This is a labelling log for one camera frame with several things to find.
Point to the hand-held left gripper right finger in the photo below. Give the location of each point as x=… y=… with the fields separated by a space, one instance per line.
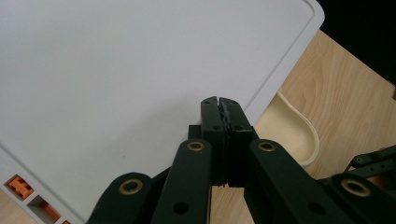
x=236 y=137

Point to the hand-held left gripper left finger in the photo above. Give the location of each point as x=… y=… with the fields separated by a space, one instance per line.
x=213 y=124

